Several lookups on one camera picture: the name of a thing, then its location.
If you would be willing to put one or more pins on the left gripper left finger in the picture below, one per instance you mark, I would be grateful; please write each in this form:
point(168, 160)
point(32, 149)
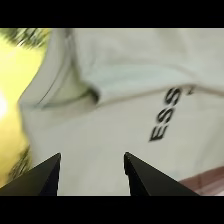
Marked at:
point(43, 180)

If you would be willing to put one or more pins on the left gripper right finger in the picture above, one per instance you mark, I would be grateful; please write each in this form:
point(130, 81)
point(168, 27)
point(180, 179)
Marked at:
point(150, 181)

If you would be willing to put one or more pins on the white T-shirt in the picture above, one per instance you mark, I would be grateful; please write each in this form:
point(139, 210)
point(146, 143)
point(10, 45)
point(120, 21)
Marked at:
point(126, 100)

